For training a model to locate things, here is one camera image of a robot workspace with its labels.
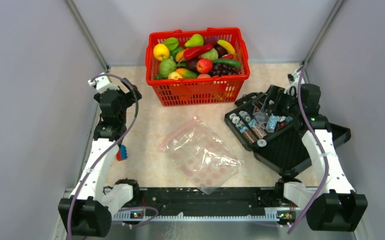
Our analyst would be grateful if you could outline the yellow banana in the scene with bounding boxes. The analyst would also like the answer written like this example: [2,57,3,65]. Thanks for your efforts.
[217,39,236,55]

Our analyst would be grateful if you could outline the yellow apple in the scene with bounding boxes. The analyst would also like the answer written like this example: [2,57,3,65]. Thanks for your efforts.
[152,43,170,61]

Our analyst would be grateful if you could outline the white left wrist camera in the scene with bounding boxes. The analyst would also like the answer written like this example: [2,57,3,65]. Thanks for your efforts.
[88,76,119,94]

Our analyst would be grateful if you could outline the red chili pepper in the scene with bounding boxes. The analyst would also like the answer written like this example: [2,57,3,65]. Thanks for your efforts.
[183,43,214,61]

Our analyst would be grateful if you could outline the green cucumber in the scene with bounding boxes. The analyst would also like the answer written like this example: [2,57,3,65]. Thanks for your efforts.
[212,58,242,68]

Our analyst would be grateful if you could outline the green cabbage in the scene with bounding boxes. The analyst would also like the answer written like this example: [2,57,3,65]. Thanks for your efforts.
[159,58,177,79]

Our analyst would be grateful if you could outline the red blue toy block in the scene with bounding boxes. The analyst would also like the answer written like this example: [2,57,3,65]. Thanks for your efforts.
[115,144,128,162]

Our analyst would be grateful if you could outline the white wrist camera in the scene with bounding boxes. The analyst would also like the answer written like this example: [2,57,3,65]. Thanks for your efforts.
[284,72,301,97]
[88,76,119,94]

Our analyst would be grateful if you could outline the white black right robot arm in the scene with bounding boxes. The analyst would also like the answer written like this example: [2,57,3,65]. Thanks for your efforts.
[268,84,368,233]

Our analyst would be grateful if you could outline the dark purple grape bunch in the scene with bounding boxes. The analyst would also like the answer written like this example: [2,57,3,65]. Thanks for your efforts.
[208,63,240,77]

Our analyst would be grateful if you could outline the red apple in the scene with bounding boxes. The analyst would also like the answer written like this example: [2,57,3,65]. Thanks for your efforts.
[196,58,213,74]

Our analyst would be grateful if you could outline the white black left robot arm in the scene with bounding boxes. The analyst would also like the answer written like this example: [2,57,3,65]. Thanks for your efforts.
[58,83,142,239]

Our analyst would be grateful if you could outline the black open tool case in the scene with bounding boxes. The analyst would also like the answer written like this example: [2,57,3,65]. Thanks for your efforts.
[224,84,351,179]

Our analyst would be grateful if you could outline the orange green mango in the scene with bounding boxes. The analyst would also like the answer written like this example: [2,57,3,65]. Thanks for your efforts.
[176,68,198,79]

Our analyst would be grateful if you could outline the clear zip top bag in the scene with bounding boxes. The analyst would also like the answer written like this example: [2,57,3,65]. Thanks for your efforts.
[159,116,244,195]

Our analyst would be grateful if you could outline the red plastic shopping basket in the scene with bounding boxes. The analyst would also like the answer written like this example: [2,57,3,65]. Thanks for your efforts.
[145,27,250,107]

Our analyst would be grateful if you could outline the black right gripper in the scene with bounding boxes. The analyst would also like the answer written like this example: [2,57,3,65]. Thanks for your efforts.
[252,84,302,118]

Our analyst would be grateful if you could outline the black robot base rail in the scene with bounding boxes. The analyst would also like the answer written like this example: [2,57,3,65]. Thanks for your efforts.
[113,187,301,224]

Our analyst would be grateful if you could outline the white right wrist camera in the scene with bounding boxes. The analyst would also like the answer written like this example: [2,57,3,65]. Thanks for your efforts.
[284,72,301,97]

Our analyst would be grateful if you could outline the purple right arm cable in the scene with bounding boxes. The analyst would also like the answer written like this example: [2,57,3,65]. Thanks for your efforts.
[286,64,331,235]

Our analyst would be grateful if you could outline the green pear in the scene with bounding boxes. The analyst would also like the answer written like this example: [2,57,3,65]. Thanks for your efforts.
[184,33,204,48]

